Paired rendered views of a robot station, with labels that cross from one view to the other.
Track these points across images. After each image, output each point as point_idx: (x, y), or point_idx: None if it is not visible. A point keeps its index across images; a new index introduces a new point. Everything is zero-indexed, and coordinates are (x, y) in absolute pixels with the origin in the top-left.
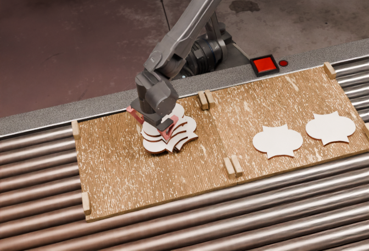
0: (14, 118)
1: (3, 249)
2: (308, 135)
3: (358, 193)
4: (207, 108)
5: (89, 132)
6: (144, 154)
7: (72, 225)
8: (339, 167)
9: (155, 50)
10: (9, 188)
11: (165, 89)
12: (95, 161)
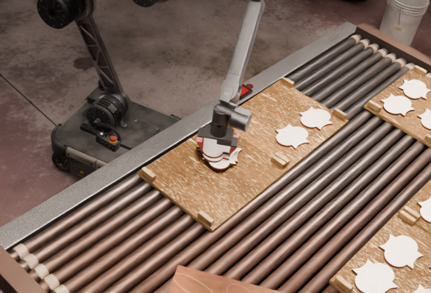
0: (77, 185)
1: (165, 276)
2: (306, 127)
3: (356, 152)
4: None
5: (157, 173)
6: (212, 174)
7: (202, 238)
8: (335, 141)
9: (223, 86)
10: (125, 236)
11: (244, 111)
12: (182, 190)
